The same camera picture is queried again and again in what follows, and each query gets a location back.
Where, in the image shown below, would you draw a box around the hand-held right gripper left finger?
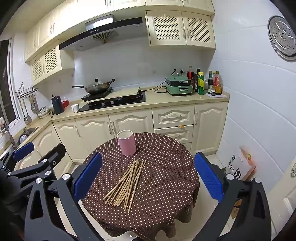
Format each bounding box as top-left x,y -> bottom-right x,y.
24,152 -> 103,241

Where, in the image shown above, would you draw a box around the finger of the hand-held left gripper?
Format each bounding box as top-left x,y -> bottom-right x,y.
0,142 -> 35,174
8,144 -> 66,188

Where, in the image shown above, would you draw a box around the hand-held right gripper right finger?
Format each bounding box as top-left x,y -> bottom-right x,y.
192,152 -> 271,241

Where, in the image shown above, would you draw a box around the bunch of wooden chopsticks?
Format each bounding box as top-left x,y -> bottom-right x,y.
103,158 -> 147,213

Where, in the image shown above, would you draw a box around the pink cylindrical cup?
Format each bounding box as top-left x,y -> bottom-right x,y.
117,130 -> 137,156

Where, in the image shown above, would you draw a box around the metal faucet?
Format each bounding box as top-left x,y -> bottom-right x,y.
0,117 -> 16,150

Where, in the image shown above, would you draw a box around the steel kitchen sink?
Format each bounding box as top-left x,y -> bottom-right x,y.
14,126 -> 40,149

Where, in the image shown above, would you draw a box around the metal spatula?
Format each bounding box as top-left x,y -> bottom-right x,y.
20,100 -> 33,123

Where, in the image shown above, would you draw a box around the printed cardboard box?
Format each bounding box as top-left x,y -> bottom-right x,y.
224,147 -> 257,181

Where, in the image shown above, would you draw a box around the round brown polka-dot table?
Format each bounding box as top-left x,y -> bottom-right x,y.
81,132 -> 200,240

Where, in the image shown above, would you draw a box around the brown cardboard box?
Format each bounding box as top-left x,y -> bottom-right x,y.
231,197 -> 243,219

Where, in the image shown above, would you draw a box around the metal ladle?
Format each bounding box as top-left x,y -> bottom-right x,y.
29,95 -> 39,114

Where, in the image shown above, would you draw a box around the black knife block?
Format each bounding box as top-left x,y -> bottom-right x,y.
51,95 -> 65,115

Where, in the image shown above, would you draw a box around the cream cabinet drawer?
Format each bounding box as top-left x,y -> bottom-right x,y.
152,105 -> 195,129
154,125 -> 194,143

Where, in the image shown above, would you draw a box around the black induction cooker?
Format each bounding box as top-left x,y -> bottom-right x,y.
81,88 -> 116,102

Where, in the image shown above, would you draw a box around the kitchen window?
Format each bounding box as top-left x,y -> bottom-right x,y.
0,38 -> 19,130

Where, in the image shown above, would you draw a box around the white door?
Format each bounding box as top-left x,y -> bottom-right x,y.
266,148 -> 296,234

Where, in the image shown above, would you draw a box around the black glass gas hob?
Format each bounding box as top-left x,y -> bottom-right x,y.
76,91 -> 147,113

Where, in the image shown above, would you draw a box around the clear bottle red label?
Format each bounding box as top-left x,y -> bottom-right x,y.
214,74 -> 222,95

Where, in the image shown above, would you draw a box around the green bottle yellow cap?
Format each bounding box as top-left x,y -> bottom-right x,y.
197,72 -> 206,95

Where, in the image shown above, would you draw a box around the light cutting board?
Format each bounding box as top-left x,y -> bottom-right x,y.
110,87 -> 141,98

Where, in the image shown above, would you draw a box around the green electric multi cooker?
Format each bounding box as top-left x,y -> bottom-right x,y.
165,73 -> 193,96

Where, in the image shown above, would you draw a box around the beige stone countertop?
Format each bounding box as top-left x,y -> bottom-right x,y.
0,89 -> 230,151

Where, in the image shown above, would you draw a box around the tall dark oil bottle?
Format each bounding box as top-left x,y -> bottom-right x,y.
194,68 -> 201,93

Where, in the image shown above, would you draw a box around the black glass range hood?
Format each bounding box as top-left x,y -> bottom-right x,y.
59,14 -> 144,51

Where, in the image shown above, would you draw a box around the round metal steamer tray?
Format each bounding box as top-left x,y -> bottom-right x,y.
268,16 -> 296,62

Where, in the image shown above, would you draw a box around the metal wall utensil rack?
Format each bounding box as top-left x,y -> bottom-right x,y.
16,83 -> 40,99

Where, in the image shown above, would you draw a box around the metal wok with handle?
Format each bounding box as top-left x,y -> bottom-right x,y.
72,78 -> 115,94

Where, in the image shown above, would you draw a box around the cream lattice door wall cabinet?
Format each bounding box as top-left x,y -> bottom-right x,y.
145,10 -> 216,49
30,39 -> 75,86

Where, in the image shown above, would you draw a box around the cream upper wall cabinets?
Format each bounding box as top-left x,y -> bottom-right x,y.
24,0 -> 215,62

